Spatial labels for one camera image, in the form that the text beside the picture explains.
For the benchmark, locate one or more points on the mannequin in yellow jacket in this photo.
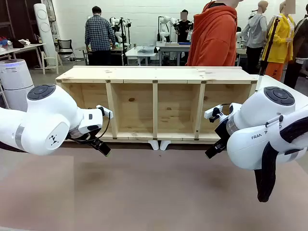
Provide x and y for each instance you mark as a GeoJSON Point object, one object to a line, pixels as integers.
{"type": "Point", "coordinates": [280, 41]}

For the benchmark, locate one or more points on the white table with robot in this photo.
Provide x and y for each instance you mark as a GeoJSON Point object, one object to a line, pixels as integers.
{"type": "Point", "coordinates": [173, 45]}

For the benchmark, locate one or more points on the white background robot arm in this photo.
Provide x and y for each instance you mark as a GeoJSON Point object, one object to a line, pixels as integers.
{"type": "Point", "coordinates": [119, 27]}
{"type": "Point", "coordinates": [164, 24]}

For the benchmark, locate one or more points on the white tower air conditioner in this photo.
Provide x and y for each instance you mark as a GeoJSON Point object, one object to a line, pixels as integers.
{"type": "Point", "coordinates": [45, 26]}

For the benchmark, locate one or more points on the man in plaid shirt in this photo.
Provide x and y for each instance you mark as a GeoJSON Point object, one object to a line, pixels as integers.
{"type": "Point", "coordinates": [98, 33]}

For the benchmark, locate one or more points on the black mesh office chair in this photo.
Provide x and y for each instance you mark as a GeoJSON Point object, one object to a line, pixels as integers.
{"type": "Point", "coordinates": [65, 45]}

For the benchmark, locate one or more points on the white plastic shelf foot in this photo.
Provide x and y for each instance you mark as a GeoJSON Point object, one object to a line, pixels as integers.
{"type": "Point", "coordinates": [154, 145]}
{"type": "Point", "coordinates": [164, 145]}

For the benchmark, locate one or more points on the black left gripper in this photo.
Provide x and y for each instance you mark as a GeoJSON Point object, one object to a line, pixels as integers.
{"type": "Point", "coordinates": [81, 136]}

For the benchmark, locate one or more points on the long wooden shelf unit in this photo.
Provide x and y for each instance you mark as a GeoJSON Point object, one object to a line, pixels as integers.
{"type": "Point", "coordinates": [134, 106]}

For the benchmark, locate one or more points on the white round air purifier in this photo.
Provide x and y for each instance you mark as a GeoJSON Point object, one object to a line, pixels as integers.
{"type": "Point", "coordinates": [15, 81]}

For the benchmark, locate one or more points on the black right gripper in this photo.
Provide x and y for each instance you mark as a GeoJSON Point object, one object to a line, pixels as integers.
{"type": "Point", "coordinates": [222, 131]}

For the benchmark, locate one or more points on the mannequin in grey hoodie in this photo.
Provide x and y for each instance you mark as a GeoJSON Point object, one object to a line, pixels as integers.
{"type": "Point", "coordinates": [256, 31]}

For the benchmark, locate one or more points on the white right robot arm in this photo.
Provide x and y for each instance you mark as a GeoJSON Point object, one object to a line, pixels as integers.
{"type": "Point", "coordinates": [255, 113]}

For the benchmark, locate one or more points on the person in orange hoodie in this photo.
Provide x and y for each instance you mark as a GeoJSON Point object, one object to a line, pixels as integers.
{"type": "Point", "coordinates": [213, 38]}

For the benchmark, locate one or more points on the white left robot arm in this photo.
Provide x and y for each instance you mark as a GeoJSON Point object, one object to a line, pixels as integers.
{"type": "Point", "coordinates": [48, 113]}

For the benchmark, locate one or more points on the black tripod stand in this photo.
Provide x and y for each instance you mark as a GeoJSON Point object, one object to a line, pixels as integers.
{"type": "Point", "coordinates": [270, 41]}

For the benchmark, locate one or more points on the dark wooden cabinet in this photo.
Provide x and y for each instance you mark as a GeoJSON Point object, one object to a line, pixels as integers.
{"type": "Point", "coordinates": [16, 19]}

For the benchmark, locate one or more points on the white work table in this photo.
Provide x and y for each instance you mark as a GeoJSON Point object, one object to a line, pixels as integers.
{"type": "Point", "coordinates": [142, 51]}

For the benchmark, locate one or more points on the person in black shirt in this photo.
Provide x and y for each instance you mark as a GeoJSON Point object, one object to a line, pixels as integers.
{"type": "Point", "coordinates": [183, 30]}

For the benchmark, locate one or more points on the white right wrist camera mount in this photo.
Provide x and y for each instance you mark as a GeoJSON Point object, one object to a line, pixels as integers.
{"type": "Point", "coordinates": [213, 112]}

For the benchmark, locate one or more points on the white wooden stool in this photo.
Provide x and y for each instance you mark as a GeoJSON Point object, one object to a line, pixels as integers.
{"type": "Point", "coordinates": [51, 61]}

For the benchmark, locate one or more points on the white table with clothes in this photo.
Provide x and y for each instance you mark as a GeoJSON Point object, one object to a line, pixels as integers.
{"type": "Point", "coordinates": [21, 47]}

